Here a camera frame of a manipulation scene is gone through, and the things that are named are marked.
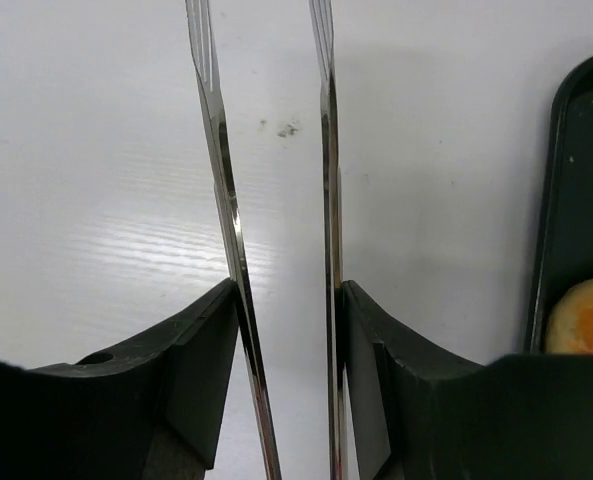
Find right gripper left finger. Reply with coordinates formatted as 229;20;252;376
0;280;239;479

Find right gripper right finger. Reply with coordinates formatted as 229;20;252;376
342;281;593;479

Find silver metal tongs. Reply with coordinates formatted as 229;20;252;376
185;1;347;479

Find black baking tray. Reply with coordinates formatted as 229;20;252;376
523;56;593;353

